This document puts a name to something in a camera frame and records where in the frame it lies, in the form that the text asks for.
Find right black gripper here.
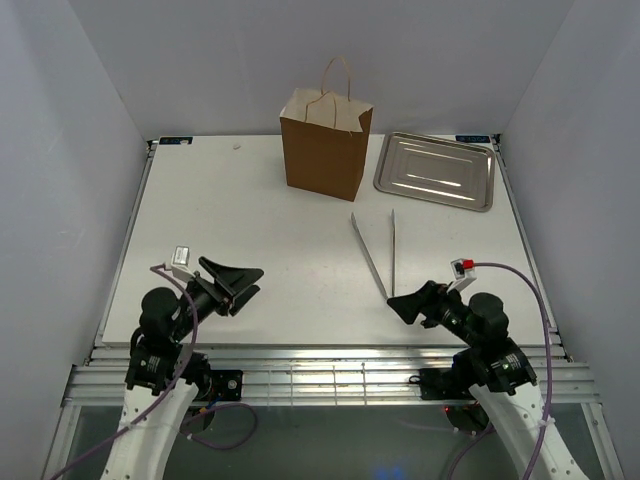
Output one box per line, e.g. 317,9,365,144
386,279,481,349

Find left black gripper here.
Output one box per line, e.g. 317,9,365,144
171,255,264,340

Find metal tongs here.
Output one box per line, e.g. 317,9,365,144
349,209,397,302

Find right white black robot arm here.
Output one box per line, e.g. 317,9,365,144
387,281,587,479

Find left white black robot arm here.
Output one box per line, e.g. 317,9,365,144
102,248,264,479

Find brown paper bag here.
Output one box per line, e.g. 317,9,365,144
279,82,374,202

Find metal tray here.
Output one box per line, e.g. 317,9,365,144
373,132,496,213

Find left blue label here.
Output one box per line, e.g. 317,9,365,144
158,136,193,145

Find blue label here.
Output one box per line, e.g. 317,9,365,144
158,136,193,145
455,135,492,144

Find right blue label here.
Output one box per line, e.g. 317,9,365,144
455,135,492,144

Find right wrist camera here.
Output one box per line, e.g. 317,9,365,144
447,258,476,293

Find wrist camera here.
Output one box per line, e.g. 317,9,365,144
447,258,476,293
164,245,194,283

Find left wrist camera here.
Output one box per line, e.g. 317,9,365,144
164,245,194,283

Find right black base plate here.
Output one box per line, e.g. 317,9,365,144
408,368,473,401

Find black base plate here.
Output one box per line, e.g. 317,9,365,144
195,369,244,403
408,368,473,401

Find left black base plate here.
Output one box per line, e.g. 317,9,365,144
195,369,244,403

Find aluminium rail frame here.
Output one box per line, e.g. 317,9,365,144
62,344,601,407

